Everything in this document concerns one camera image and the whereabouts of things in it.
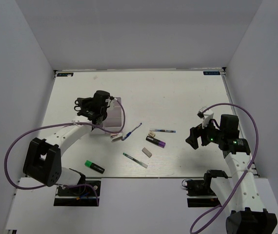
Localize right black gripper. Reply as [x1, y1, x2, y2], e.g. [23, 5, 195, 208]
[185, 117, 224, 149]

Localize black handled scissors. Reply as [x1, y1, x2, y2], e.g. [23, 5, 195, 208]
[74, 99, 81, 112]

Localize purple cap black highlighter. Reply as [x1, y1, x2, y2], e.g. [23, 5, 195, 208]
[146, 136, 166, 148]

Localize blue clear pen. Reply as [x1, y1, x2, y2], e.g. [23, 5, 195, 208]
[150, 129, 176, 133]

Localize blue ballpoint pen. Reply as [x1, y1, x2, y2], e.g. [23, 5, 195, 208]
[121, 122, 142, 141]

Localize green cap black highlighter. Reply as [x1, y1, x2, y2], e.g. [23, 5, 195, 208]
[84, 160, 105, 174]

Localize green gel pen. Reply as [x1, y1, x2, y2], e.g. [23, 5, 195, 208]
[122, 153, 148, 169]

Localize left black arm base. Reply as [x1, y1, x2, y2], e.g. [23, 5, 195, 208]
[54, 180, 101, 207]

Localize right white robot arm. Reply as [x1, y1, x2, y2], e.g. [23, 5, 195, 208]
[182, 114, 278, 234]

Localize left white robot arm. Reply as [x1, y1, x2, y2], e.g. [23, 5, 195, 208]
[23, 90, 114, 195]

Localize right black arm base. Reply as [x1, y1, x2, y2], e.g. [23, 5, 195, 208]
[181, 179, 220, 208]

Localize white left organizer box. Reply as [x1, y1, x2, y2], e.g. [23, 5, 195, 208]
[89, 123, 106, 135]

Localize white organizer box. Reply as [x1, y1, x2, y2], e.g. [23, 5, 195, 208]
[103, 100, 123, 132]
[89, 123, 106, 135]

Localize white right organizer box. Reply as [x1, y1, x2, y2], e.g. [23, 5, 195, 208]
[103, 100, 123, 132]

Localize left blue table label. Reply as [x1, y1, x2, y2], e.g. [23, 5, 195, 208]
[57, 73, 74, 77]

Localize blue table label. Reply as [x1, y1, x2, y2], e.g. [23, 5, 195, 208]
[57, 73, 74, 77]
[203, 71, 220, 76]

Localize grey white eraser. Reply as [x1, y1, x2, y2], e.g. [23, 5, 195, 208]
[142, 147, 152, 157]

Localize right blue table label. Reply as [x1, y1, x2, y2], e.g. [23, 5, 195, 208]
[203, 71, 220, 76]

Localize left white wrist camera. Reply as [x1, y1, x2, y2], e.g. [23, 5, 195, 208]
[105, 96, 116, 110]

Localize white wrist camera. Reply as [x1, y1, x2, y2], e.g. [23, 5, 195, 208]
[105, 96, 116, 110]
[197, 106, 214, 129]

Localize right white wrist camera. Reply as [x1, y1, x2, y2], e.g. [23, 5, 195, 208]
[197, 106, 214, 129]

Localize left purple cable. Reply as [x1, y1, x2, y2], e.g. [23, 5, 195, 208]
[4, 97, 126, 205]

